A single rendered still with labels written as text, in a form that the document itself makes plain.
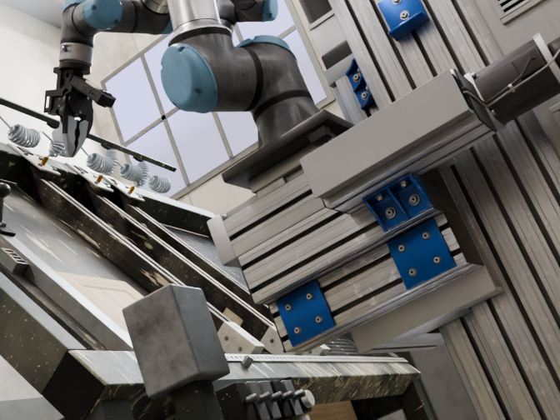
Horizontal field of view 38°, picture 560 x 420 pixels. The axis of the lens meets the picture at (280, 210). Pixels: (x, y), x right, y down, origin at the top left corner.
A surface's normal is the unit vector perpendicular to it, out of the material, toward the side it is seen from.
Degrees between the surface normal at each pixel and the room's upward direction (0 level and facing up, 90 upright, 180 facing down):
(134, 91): 90
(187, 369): 90
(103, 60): 90
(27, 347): 90
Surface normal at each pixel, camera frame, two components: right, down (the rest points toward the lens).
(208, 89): 0.53, 0.47
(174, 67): -0.76, 0.21
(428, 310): -0.50, -0.13
